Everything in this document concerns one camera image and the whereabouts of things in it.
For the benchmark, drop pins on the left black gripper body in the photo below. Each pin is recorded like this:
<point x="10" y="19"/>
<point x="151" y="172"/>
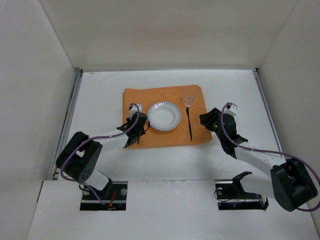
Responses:
<point x="135" y="135"/>

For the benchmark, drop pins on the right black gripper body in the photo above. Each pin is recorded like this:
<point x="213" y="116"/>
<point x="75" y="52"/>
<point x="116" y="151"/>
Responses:
<point x="210" y="119"/>

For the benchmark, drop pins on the orange cloth placemat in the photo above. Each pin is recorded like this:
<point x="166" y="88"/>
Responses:
<point x="179" y="136"/>

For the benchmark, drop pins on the white round plate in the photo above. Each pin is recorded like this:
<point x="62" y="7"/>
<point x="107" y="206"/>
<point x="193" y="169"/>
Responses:
<point x="164" y="116"/>

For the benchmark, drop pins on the black plastic knife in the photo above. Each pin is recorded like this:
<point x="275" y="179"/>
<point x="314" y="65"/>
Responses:
<point x="189" y="123"/>

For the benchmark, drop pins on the clear plastic cup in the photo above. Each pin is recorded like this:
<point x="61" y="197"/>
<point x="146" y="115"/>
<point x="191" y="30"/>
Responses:
<point x="189" y="96"/>

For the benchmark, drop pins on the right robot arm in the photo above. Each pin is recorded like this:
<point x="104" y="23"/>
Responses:
<point x="287" y="178"/>

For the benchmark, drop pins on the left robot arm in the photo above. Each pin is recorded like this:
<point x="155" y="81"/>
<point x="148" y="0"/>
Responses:
<point x="79" y="157"/>

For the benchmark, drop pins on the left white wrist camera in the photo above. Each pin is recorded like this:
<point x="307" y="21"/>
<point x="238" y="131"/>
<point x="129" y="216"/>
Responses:
<point x="133" y="108"/>

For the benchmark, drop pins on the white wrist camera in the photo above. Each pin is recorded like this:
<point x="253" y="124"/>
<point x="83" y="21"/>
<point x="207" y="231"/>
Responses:
<point x="133" y="108"/>
<point x="231" y="109"/>

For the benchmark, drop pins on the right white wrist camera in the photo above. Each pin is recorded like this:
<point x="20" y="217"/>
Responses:
<point x="231" y="109"/>

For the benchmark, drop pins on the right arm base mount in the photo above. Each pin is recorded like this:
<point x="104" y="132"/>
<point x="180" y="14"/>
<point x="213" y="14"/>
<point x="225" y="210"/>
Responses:
<point x="231" y="196"/>

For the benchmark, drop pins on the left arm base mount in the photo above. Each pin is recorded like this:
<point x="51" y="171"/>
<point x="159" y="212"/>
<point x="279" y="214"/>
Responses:
<point x="115" y="200"/>

